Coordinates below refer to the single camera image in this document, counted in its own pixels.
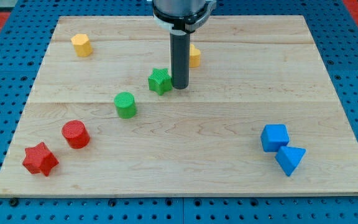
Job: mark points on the yellow hexagon block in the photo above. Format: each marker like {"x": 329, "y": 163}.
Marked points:
{"x": 82, "y": 45}

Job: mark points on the red star block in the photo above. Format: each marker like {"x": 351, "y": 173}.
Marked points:
{"x": 39, "y": 159}

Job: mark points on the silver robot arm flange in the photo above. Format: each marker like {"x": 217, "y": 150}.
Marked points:
{"x": 181, "y": 17}

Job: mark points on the green star block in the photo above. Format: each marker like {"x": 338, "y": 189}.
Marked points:
{"x": 160, "y": 81}

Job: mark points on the blue cube block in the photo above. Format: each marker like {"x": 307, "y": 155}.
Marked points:
{"x": 273, "y": 137}

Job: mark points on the yellow heart block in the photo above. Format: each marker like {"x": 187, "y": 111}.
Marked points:
{"x": 195, "y": 56}

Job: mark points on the blue triangle block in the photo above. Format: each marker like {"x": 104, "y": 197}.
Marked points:
{"x": 289, "y": 158}

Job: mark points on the light wooden board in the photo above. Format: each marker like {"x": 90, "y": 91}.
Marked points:
{"x": 203, "y": 141}

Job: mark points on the red cylinder block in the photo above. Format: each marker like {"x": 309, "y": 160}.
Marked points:
{"x": 75, "y": 134}

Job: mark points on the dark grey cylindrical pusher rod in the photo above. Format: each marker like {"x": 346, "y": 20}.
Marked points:
{"x": 180, "y": 57}

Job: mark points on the green cylinder block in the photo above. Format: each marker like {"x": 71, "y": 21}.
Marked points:
{"x": 125, "y": 105}

